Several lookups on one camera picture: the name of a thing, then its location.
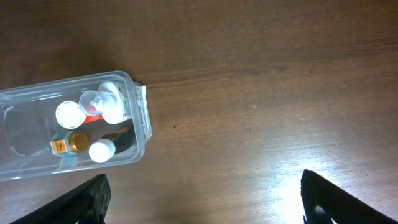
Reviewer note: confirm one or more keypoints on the white spray bottle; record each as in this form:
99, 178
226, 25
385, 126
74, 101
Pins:
111, 101

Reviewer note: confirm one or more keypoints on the dark bottle white cap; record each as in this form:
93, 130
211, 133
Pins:
111, 144

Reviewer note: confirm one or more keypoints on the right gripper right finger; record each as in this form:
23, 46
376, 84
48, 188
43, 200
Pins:
324, 202

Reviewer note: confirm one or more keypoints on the clear plastic container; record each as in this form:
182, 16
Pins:
28, 124

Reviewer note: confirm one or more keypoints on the small jar gold lid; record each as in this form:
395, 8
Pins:
70, 143

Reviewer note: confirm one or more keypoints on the orange tube white cap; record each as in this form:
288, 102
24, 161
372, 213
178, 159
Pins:
70, 116

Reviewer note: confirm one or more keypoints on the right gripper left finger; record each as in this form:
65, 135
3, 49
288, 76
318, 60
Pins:
87, 203

